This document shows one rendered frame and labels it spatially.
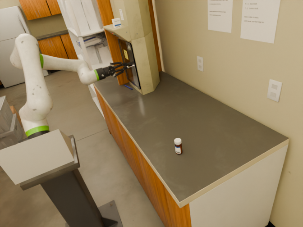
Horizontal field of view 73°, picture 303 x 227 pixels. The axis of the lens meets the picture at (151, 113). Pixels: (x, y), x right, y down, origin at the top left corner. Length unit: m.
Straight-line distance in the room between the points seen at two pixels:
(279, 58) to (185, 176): 0.75
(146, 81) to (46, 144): 0.94
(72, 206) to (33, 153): 0.54
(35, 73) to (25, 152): 0.44
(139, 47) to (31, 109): 0.89
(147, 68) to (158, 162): 0.88
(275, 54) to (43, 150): 1.30
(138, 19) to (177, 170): 1.11
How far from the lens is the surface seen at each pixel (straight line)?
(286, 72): 1.23
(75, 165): 1.33
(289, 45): 1.19
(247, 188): 1.31
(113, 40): 2.00
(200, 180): 1.04
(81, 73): 1.71
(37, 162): 1.32
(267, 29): 1.24
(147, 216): 2.07
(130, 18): 1.64
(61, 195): 1.55
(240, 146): 1.22
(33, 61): 1.40
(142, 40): 1.69
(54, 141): 1.25
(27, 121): 1.39
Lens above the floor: 1.75
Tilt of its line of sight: 32 degrees down
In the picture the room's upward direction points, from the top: 11 degrees counter-clockwise
